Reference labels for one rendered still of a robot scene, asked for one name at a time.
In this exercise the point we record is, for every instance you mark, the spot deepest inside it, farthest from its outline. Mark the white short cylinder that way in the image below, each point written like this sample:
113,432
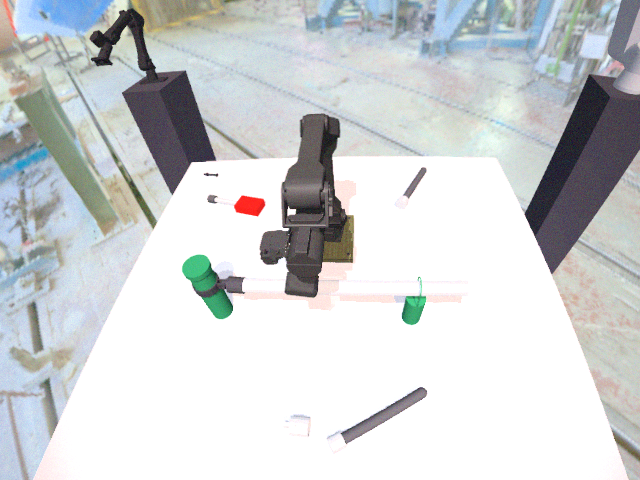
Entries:
298,426

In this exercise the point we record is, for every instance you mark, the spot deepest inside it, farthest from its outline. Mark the green post with cap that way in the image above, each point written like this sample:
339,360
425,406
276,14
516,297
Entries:
198,270

